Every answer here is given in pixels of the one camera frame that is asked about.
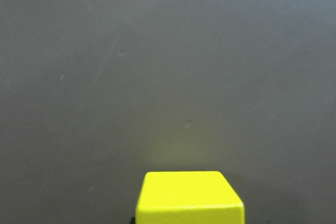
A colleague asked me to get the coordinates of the yellow wooden block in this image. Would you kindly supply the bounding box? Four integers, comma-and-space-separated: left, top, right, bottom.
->
135, 171, 245, 223

